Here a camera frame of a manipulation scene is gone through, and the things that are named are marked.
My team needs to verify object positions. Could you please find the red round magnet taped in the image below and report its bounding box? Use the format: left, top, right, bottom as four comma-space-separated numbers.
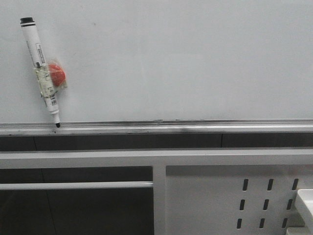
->
48, 59, 67, 90

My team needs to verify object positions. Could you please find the white whiteboard marker black cap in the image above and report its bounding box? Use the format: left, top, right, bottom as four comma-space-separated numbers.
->
20, 17, 61, 128

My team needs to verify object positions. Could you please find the white whiteboard with aluminium tray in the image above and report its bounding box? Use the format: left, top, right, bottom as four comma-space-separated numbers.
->
0, 0, 313, 136

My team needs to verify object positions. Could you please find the white perforated metal panel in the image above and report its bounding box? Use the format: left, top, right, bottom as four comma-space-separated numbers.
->
166, 165, 313, 235

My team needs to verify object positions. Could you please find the white plastic bin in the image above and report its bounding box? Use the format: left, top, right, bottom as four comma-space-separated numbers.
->
286, 189, 313, 235

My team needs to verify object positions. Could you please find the white metal rack frame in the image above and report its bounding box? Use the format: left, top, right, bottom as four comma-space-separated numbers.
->
0, 148, 313, 235

